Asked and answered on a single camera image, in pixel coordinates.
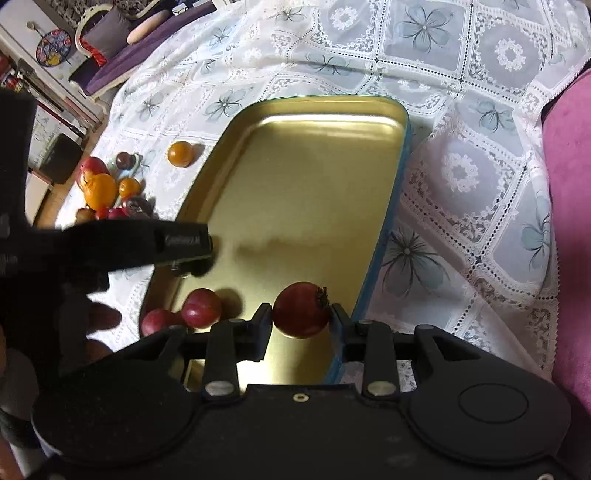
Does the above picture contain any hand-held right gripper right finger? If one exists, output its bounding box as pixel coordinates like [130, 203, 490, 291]
[329, 302, 465, 398]

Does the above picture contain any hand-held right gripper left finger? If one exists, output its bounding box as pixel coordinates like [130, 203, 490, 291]
[136, 302, 273, 398]

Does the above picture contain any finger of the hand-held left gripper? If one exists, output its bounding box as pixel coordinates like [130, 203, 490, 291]
[65, 220, 214, 278]

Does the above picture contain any dark red pomegranate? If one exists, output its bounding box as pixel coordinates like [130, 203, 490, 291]
[272, 281, 332, 340]

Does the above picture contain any red apple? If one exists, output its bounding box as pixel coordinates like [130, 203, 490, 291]
[78, 156, 110, 183]
[140, 308, 184, 337]
[180, 288, 223, 330]

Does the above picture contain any golden metal tray blue rim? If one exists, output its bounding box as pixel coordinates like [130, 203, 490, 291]
[139, 95, 411, 385]

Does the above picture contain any person's left hand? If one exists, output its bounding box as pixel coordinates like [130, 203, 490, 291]
[85, 302, 123, 365]

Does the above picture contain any dark purple passion fruit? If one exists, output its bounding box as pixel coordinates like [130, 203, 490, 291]
[124, 196, 154, 219]

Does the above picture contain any large orange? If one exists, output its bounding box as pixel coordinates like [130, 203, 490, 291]
[83, 173, 118, 211]

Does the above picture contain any black box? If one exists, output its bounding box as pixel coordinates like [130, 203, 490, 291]
[36, 134, 85, 185]

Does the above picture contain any white cabinet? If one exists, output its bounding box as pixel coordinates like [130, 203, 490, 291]
[0, 0, 112, 139]

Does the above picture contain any white lace tablecloth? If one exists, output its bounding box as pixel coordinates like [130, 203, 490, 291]
[54, 0, 591, 386]

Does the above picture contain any beige bolster pillow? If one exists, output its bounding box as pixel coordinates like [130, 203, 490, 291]
[126, 10, 172, 43]

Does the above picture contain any grey cushion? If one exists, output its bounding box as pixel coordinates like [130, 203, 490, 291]
[81, 7, 134, 63]

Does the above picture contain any purple sofa white frame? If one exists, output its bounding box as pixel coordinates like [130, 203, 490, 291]
[68, 0, 218, 100]

